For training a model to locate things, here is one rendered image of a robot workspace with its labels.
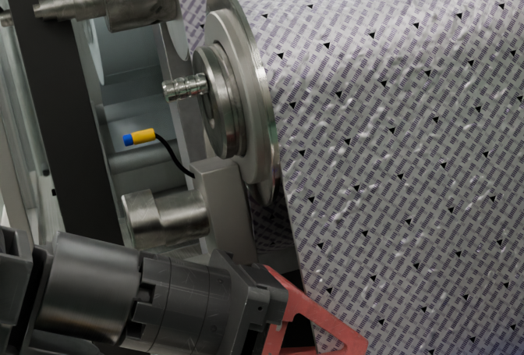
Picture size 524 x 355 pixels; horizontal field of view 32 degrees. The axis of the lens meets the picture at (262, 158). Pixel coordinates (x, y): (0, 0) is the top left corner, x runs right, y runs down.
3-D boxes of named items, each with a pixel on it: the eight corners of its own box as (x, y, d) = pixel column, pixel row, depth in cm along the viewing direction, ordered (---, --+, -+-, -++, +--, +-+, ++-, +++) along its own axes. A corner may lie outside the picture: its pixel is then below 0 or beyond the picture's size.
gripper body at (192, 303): (248, 406, 51) (118, 381, 49) (212, 346, 60) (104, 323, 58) (281, 295, 50) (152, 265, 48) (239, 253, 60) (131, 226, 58)
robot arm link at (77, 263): (40, 237, 49) (38, 218, 54) (5, 359, 49) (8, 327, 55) (163, 266, 51) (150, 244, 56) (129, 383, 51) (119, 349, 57)
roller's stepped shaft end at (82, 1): (38, 30, 82) (30, -6, 81) (104, 15, 83) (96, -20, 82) (38, 29, 79) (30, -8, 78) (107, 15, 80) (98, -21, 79)
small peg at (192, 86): (161, 91, 58) (160, 76, 57) (203, 82, 59) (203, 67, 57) (167, 108, 57) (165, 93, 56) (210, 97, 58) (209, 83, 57)
